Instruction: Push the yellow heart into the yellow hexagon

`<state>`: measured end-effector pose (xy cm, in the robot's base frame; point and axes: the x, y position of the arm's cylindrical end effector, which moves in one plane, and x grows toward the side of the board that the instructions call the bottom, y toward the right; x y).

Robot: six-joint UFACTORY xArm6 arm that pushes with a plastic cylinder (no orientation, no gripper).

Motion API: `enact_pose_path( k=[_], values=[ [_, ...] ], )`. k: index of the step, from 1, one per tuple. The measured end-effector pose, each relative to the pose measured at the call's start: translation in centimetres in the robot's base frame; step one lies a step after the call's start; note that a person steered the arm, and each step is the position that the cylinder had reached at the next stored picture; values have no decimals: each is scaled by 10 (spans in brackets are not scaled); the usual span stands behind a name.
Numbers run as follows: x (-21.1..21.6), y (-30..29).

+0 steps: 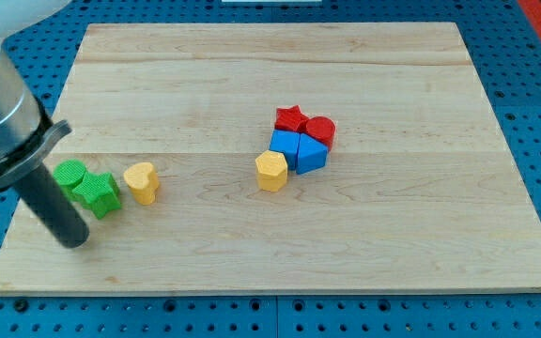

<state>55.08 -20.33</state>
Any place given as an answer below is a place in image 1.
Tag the black grey clamp flange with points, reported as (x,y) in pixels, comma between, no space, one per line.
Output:
(31,154)

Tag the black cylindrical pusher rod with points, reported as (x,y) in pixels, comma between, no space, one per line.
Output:
(45,198)

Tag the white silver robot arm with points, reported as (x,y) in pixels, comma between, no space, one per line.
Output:
(28,134)

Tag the yellow heart block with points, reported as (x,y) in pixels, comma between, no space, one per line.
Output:
(143,182)

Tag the yellow hexagon block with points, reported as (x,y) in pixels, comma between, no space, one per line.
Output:
(271,171)

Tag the green cylinder block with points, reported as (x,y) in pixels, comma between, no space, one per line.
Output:
(68,175)

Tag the green star block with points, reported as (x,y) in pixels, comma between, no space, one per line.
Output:
(98,193)

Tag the light wooden board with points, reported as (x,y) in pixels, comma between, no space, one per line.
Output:
(419,195)

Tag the blue cube block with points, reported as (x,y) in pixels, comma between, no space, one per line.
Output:
(286,142)

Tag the red star block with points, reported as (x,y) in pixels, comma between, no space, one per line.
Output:
(290,119)

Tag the blue triangle block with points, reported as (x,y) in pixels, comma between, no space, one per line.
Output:
(311,155)

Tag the red cylinder block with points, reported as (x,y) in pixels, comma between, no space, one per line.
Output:
(322,129)

